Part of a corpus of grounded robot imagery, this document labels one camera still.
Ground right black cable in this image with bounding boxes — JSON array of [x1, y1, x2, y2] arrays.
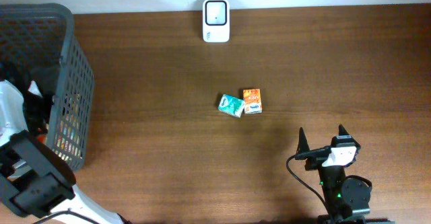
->
[[286, 146, 333, 215]]

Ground black cable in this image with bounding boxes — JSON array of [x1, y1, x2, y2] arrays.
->
[[286, 146, 333, 215], [33, 209, 102, 224]]

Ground grey plastic mesh basket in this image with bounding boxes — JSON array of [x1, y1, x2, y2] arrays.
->
[[1, 3, 95, 172]]

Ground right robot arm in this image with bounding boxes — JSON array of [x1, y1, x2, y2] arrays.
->
[[287, 124, 391, 224]]

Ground teal tissue pack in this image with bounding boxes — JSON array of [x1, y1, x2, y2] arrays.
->
[[218, 94, 245, 118]]

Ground orange tissue pack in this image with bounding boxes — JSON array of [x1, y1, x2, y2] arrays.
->
[[243, 89, 263, 114]]

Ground white barcode scanner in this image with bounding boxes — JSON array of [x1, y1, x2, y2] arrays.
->
[[202, 0, 230, 43]]

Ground left black cable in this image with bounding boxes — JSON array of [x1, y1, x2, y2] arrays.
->
[[33, 209, 102, 224]]

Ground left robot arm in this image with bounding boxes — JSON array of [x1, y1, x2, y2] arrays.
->
[[1, 81, 127, 224]]

